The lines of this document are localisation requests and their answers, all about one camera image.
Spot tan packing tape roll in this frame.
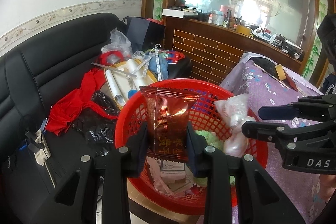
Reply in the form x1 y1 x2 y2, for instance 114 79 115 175
274 64 287 82

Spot dark red flat item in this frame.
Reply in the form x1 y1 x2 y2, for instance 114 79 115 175
285 74 300 92

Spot red and white wrapper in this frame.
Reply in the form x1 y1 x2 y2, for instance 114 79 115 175
183 182 208 196

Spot white cardboard carton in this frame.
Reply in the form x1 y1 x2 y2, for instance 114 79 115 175
160 159 188 183

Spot black plastic film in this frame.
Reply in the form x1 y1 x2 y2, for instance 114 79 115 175
253 56 279 77

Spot wooden counter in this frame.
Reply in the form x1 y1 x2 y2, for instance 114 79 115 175
163 15 305 85

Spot clear plastic bag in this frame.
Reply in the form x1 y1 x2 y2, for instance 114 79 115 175
214 93 257 158
101 28 133 62

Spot red plastic basket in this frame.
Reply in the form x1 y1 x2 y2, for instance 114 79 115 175
114 78 269 210

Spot row of assorted clutter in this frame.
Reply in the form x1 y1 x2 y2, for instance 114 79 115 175
168 5 305 59

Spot metal folding ruler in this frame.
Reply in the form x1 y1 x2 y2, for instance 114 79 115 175
91 46 161 83

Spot white flat box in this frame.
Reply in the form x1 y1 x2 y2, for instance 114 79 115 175
162 8 191 19

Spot blue cloth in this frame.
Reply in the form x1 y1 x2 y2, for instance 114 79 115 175
148 56 169 82

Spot black leather sofa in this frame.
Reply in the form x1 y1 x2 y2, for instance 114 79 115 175
0 13 132 224

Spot thin wooden sticks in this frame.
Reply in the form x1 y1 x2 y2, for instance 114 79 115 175
253 62 289 88

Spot green fuzzy sock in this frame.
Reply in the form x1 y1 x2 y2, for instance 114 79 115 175
195 129 236 186

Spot purple floral tablecloth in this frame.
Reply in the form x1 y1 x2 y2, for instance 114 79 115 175
220 52 336 224

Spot red printed shopping bag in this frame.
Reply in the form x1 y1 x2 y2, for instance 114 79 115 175
157 48 192 78

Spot person's right hand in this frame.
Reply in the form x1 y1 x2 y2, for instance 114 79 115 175
318 174 336 203

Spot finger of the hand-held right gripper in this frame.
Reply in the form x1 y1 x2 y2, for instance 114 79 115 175
258 94 336 121
241 119 336 152

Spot red cloth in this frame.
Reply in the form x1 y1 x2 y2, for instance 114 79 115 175
47 70 120 135

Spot black plastic bag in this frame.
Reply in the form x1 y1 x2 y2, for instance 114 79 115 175
72 90 123 158

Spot red snack packet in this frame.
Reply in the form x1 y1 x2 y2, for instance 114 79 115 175
139 85 203 162

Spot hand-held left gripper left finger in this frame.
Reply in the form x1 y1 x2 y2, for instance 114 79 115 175
34 121 149 224

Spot white plastic film roll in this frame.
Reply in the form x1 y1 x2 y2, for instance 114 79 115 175
105 69 127 106
126 58 148 93

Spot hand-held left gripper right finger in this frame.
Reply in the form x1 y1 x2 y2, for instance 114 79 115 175
185 121 306 224

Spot black paper bag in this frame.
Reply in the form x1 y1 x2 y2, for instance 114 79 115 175
122 16 167 51

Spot white power strip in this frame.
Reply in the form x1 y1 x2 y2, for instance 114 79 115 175
25 129 57 188

